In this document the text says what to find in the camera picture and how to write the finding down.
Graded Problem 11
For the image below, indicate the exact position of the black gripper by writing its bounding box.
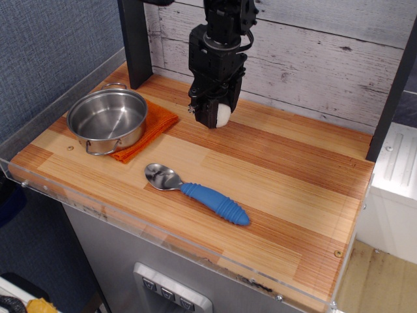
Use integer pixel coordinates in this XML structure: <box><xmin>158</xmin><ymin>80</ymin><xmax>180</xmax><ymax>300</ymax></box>
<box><xmin>188</xmin><ymin>23</ymin><xmax>247</xmax><ymax>128</ymax></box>

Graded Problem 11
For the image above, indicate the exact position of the white plush mushroom black band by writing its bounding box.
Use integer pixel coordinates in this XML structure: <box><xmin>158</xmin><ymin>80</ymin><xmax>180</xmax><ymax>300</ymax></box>
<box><xmin>216</xmin><ymin>103</ymin><xmax>231</xmax><ymax>128</ymax></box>

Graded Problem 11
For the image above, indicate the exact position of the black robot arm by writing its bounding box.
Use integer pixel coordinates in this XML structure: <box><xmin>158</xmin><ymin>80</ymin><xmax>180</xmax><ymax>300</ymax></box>
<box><xmin>188</xmin><ymin>1</ymin><xmax>259</xmax><ymax>128</ymax></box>

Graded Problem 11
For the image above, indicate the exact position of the orange folded towel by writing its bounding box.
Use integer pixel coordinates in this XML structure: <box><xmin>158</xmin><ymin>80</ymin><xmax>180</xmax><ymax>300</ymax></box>
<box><xmin>110</xmin><ymin>101</ymin><xmax>179</xmax><ymax>164</ymax></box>

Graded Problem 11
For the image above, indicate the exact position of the stainless steel pot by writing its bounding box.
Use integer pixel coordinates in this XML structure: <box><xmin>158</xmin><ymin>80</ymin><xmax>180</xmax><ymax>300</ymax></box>
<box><xmin>66</xmin><ymin>83</ymin><xmax>149</xmax><ymax>156</ymax></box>

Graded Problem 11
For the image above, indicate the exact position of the silver control panel with buttons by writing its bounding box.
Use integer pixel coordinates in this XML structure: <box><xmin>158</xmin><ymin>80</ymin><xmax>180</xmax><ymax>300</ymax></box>
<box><xmin>133</xmin><ymin>262</ymin><xmax>214</xmax><ymax>312</ymax></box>

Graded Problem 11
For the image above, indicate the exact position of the clear acrylic table guard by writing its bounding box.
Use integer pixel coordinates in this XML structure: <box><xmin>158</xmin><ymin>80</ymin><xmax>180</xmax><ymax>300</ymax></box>
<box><xmin>0</xmin><ymin>47</ymin><xmax>375</xmax><ymax>313</ymax></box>

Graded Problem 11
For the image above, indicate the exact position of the white ribbed box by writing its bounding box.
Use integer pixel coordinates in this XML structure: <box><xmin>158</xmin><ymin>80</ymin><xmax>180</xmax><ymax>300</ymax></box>
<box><xmin>372</xmin><ymin>123</ymin><xmax>416</xmax><ymax>200</ymax></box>

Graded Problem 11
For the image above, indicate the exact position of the yellow black object bottom left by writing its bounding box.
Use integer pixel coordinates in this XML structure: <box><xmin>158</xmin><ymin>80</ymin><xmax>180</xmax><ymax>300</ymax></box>
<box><xmin>1</xmin><ymin>295</ymin><xmax>59</xmax><ymax>313</ymax></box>

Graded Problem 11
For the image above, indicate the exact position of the blue handled metal spoon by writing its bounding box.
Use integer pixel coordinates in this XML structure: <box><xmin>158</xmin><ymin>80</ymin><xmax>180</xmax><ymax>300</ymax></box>
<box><xmin>144</xmin><ymin>163</ymin><xmax>250</xmax><ymax>226</ymax></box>

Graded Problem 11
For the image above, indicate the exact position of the black braided cable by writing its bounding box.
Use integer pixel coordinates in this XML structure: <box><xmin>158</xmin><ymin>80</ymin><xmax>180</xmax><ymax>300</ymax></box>
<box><xmin>139</xmin><ymin>0</ymin><xmax>177</xmax><ymax>7</ymax></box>

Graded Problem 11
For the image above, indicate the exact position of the dark left frame post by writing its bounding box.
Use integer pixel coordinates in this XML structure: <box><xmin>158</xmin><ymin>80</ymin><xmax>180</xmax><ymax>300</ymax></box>
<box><xmin>117</xmin><ymin>0</ymin><xmax>153</xmax><ymax>89</ymax></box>

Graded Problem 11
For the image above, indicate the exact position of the dark frame post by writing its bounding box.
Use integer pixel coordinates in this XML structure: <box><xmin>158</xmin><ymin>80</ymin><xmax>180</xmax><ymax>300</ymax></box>
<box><xmin>366</xmin><ymin>20</ymin><xmax>416</xmax><ymax>162</ymax></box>
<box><xmin>117</xmin><ymin>0</ymin><xmax>153</xmax><ymax>89</ymax></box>

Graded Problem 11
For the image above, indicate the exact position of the dark right frame post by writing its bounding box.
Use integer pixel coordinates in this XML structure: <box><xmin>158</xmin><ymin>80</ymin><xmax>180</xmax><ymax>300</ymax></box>
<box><xmin>366</xmin><ymin>20</ymin><xmax>416</xmax><ymax>162</ymax></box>

